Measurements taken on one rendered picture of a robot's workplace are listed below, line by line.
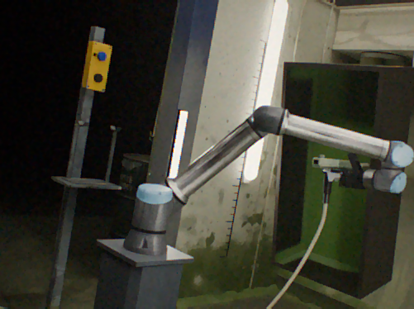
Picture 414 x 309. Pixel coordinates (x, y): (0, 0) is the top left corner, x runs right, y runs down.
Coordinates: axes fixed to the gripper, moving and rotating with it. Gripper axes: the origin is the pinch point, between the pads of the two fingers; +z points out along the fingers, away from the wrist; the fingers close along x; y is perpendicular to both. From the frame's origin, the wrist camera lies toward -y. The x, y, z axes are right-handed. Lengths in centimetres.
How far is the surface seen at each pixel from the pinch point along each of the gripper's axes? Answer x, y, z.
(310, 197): 64, 22, 48
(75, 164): -59, 13, 125
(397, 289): 123, 79, 9
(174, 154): -9, 2, 98
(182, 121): -7, -18, 97
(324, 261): 63, 59, 32
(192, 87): -1, -39, 97
